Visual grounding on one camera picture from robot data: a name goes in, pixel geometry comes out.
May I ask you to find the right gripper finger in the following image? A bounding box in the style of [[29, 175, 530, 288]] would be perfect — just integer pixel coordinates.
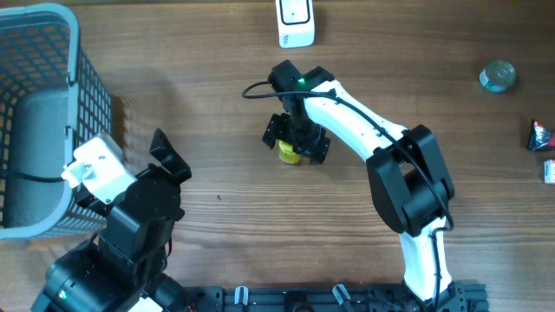
[[308, 134, 330, 164], [262, 113, 289, 149]]

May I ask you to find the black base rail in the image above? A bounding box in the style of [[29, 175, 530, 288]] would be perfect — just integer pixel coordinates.
[[182, 283, 490, 312]]

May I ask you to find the black camera cable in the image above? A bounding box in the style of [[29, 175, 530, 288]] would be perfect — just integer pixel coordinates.
[[241, 80, 455, 311], [0, 168, 66, 184]]

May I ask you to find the yellow mentos gum bottle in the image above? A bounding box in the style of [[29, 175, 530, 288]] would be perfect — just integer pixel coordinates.
[[278, 140, 302, 165]]

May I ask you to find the black right camera cable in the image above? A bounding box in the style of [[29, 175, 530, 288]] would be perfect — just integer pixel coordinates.
[[241, 80, 455, 311]]

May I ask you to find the black left camera cable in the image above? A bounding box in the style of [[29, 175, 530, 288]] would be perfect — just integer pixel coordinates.
[[0, 168, 66, 184]]

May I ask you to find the round tin can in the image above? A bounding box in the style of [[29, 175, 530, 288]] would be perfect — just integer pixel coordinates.
[[479, 60, 517, 93]]

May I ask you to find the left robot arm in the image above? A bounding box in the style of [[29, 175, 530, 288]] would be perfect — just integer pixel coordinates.
[[31, 129, 198, 311]]

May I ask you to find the black red snack packet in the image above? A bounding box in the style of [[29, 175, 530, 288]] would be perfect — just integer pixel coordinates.
[[527, 119, 555, 152]]

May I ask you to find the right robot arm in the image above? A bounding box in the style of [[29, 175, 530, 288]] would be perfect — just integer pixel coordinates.
[[263, 60, 454, 309]]

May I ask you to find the red white snack packet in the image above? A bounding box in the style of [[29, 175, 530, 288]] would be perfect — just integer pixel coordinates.
[[544, 159, 555, 185]]

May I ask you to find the grey plastic mesh basket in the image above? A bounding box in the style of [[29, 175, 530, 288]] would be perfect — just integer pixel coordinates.
[[1, 3, 113, 240]]

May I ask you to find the white barcode scanner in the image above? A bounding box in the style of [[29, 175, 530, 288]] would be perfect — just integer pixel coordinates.
[[275, 0, 316, 49]]

